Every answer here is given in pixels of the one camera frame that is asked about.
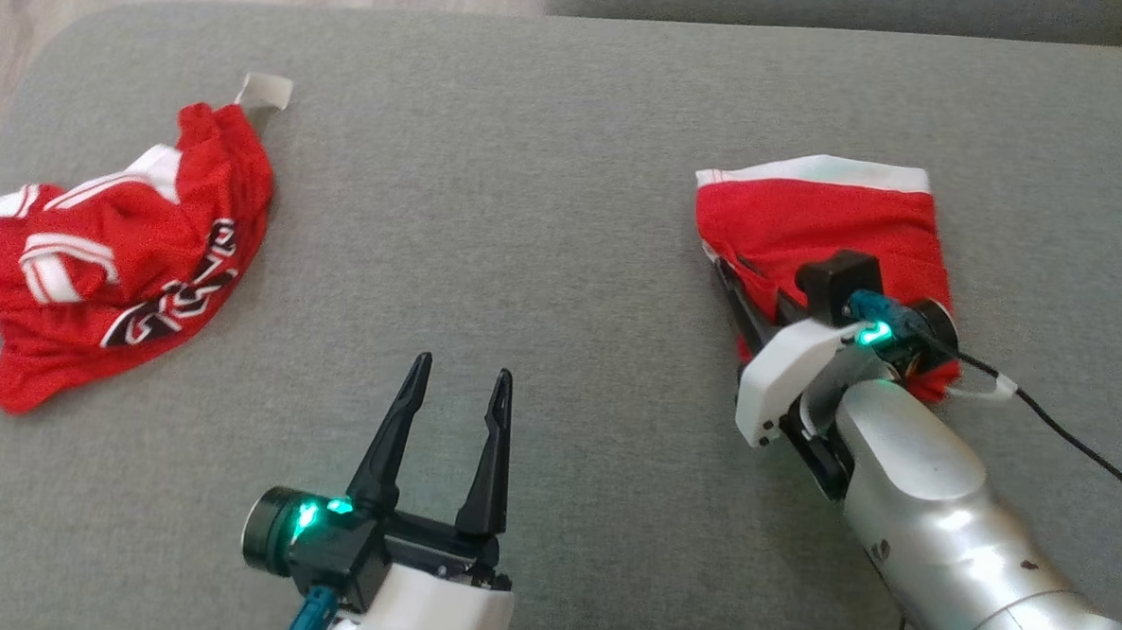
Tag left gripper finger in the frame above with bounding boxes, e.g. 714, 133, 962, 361
344, 348, 433, 518
454, 366, 516, 539

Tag white cable tie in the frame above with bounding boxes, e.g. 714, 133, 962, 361
945, 363, 1021, 404

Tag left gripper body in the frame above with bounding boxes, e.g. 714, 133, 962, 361
237, 484, 520, 630

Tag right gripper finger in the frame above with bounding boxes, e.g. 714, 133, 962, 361
770, 290, 810, 332
708, 256, 785, 359

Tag medium grey sofa seat cushion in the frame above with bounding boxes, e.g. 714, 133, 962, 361
544, 0, 1122, 45

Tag red jersey with black letters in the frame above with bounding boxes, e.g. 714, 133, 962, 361
0, 92, 279, 426

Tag red shorts with white band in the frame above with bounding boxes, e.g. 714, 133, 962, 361
686, 149, 971, 404

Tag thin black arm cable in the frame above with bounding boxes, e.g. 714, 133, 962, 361
941, 346, 1122, 516

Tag large grey sofa seat cushion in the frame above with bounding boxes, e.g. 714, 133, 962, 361
0, 0, 1122, 630

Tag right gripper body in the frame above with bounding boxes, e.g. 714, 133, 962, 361
731, 289, 962, 508

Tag small white fabric tag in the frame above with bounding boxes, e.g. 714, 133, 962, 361
234, 72, 295, 113

